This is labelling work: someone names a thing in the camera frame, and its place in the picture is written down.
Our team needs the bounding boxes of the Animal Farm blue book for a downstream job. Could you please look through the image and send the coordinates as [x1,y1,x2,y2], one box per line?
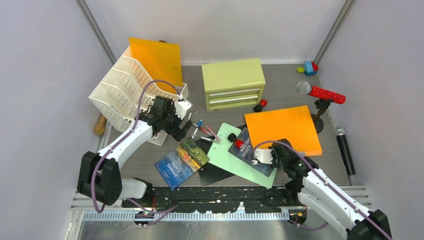
[154,138,210,190]

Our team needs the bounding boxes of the white plastic file rack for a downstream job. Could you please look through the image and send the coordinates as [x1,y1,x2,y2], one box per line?
[89,46,179,146]

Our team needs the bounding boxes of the thick orange binder folder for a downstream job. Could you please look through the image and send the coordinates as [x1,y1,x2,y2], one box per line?
[244,105,323,157]

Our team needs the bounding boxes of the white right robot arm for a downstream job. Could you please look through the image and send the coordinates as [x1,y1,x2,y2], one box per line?
[271,140,392,240]

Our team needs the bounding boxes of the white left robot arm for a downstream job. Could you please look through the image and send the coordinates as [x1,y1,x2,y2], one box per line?
[76,96,193,209]

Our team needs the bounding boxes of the orange red marker pen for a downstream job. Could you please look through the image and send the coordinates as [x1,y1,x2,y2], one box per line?
[192,123,212,136]

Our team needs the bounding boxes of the blue cap white marker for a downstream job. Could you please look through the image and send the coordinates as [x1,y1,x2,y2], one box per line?
[191,119,203,139]

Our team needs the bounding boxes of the pink highlighter pen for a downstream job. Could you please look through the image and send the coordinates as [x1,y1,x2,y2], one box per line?
[205,124,221,143]

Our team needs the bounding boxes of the mint green clipboard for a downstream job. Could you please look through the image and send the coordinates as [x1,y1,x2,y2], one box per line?
[207,123,277,189]

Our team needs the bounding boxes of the thin orange folder in rack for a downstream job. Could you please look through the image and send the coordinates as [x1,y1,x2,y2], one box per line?
[128,37,183,87]

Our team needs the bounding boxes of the black handheld microphone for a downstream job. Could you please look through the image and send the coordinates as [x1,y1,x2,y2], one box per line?
[334,127,356,176]

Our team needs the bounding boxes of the Nineteen Eighty-Four dark book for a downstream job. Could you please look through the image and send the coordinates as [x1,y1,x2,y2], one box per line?
[227,125,273,177]

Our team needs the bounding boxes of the black microphone stand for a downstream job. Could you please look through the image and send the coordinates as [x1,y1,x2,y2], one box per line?
[311,99,334,134]

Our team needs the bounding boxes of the green metal drawer cabinet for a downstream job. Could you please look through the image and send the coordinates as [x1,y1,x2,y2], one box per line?
[201,58,266,111]

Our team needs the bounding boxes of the red black stamp near cabinet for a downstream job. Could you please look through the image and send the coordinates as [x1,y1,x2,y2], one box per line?
[253,99,268,113]

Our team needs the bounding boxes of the red glitter microphone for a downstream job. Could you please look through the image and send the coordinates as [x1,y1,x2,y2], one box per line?
[295,81,346,105]

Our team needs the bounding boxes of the colourful toy blocks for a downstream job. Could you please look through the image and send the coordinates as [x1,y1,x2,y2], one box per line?
[296,61,319,76]

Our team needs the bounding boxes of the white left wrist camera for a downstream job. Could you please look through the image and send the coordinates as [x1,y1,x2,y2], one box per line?
[174,99,193,120]

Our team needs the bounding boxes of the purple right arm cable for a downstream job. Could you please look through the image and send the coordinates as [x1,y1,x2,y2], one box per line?
[248,140,395,240]

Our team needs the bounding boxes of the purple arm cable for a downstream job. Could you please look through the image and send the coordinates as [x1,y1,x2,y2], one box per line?
[248,140,395,240]
[91,79,182,215]

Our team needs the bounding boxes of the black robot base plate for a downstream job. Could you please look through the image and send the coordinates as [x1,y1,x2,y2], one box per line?
[134,186,305,214]

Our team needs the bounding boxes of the wooden handle tool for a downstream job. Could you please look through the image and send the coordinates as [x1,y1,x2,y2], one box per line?
[93,114,107,136]

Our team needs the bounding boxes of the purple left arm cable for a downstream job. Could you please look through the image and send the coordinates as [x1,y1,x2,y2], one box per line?
[91,79,182,215]

